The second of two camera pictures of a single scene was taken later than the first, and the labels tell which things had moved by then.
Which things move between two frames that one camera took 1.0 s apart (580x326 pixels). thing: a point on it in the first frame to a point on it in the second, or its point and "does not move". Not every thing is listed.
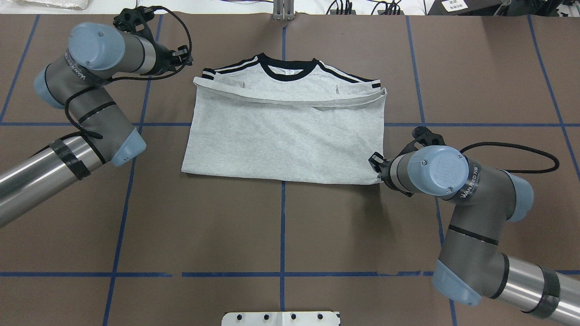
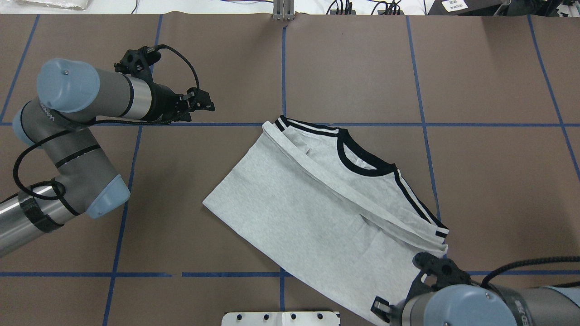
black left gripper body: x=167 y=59 to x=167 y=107
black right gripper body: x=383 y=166 to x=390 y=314
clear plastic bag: x=80 y=5 does not move
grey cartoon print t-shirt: x=306 y=121 to x=350 y=228
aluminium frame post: x=283 y=10 does not move
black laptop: x=458 y=7 does not move
